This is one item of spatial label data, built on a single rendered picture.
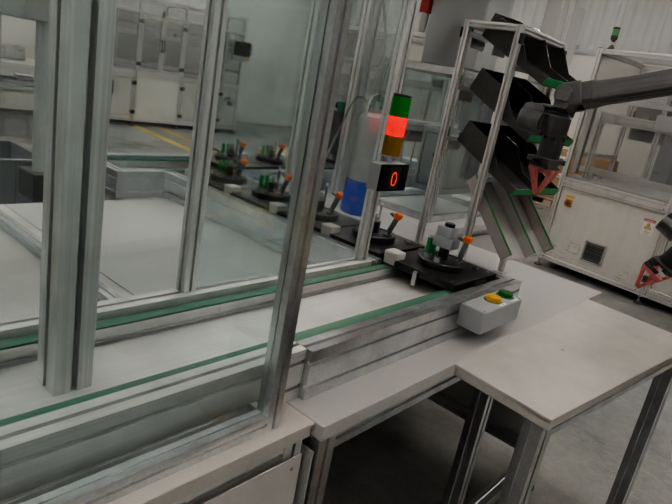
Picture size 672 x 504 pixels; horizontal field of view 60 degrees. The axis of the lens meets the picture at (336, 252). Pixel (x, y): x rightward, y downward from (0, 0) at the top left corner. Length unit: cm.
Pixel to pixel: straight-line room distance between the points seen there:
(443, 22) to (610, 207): 327
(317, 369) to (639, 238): 486
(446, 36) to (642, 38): 805
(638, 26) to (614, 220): 556
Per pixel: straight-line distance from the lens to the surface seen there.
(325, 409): 110
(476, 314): 146
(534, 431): 134
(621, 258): 583
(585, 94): 159
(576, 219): 597
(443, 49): 298
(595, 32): 1121
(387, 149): 154
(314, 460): 111
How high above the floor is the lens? 144
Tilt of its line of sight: 17 degrees down
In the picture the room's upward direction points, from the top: 11 degrees clockwise
